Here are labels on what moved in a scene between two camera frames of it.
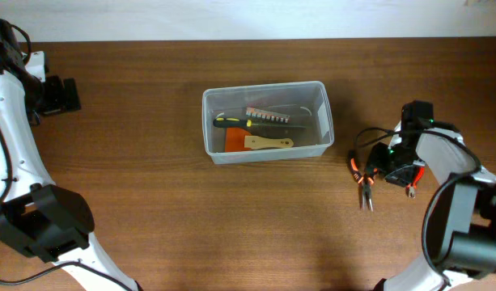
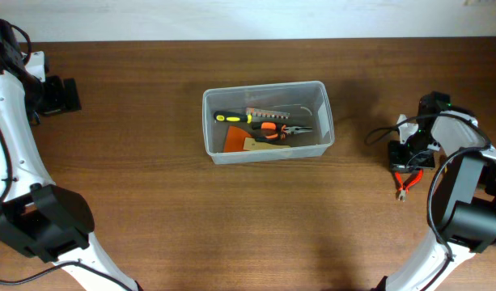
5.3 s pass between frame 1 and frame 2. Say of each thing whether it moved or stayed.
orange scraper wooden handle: stayed
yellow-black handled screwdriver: moved
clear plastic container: stayed
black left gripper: stayed
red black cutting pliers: moved
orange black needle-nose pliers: moved
